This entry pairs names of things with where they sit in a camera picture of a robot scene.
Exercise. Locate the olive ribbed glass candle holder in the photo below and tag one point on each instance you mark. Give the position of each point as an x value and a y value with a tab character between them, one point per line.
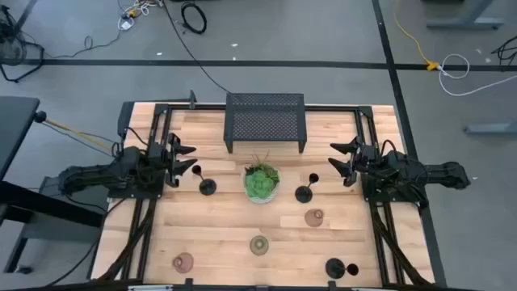
259	245

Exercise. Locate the dark grey desk top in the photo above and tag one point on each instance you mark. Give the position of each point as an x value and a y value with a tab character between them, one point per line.
14	125

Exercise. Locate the black round knob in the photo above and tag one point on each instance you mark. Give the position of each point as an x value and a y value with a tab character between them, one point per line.
39	116

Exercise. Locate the green artificial plant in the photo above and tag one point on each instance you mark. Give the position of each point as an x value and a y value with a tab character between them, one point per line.
260	182

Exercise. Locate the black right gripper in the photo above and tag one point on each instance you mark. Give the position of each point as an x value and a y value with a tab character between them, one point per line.
358	155

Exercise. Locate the white mounting plate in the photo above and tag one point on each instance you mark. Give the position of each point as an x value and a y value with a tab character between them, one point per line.
149	288

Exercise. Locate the grey desk leg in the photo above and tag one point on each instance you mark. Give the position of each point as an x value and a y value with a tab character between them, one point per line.
464	23

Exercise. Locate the black metal candlestick holder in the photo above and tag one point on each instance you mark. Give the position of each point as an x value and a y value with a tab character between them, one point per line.
207	186
334	268
303	195

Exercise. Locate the black desk frame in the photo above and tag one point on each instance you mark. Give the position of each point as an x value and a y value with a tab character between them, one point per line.
48	204

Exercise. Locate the yellow rod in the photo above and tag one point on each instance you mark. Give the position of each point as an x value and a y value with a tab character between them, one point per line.
76	131

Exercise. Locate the grey desk foot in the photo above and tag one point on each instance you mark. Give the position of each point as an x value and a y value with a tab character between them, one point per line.
490	128

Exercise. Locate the green potted plant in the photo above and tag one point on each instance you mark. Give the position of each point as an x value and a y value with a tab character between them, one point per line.
262	199

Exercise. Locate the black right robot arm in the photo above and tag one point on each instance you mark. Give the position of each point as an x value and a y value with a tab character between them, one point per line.
408	169

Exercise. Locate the white power adapter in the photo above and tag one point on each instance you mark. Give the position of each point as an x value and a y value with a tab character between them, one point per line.
126	25

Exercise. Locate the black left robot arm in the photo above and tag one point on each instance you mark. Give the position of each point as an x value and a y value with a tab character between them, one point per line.
101	174

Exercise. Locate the black perforated metal shelf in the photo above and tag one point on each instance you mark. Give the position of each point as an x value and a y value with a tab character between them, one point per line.
264	117

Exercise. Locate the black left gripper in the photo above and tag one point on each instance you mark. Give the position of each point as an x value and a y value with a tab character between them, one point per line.
171	161

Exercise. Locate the pink ribbed glass candle holder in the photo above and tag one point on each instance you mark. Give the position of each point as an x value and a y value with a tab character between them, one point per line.
183	262
313	219

